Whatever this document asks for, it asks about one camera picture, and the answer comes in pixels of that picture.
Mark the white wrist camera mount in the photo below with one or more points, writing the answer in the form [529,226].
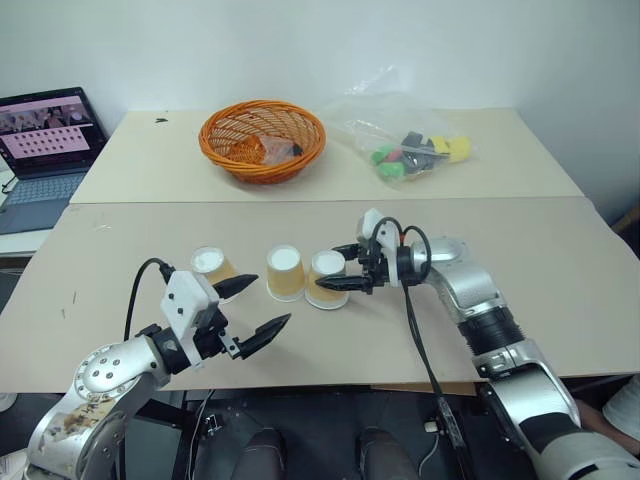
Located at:
[389,240]
[186,300]

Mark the green toy pieces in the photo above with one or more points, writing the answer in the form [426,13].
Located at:
[387,162]

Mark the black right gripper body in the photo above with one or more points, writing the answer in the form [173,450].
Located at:
[376,267]

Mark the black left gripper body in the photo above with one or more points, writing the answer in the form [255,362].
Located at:
[212,336]

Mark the person in white clothing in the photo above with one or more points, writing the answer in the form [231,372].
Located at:
[622,405]

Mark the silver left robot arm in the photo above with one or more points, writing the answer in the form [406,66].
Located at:
[107,380]

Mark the clear plastic bag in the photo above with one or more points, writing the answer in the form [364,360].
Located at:
[360,130]

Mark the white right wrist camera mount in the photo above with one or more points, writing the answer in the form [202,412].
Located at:
[389,240]

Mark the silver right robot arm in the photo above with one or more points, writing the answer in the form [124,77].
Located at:
[467,290]

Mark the small black clip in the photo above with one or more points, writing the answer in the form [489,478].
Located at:
[297,149]

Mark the black toy pieces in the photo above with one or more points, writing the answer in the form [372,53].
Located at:
[417,152]

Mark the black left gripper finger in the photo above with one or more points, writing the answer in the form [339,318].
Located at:
[236,285]
[264,334]

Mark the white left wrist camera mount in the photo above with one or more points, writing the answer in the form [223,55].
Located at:
[186,300]

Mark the orange wicker basket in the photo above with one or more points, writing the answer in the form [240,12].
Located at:
[235,125]

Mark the yellow toy block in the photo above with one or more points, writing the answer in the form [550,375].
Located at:
[452,149]

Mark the yellow paper cup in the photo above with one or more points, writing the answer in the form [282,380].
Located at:
[285,277]
[210,262]
[325,297]

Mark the open laptop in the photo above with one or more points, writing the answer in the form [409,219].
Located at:
[45,145]

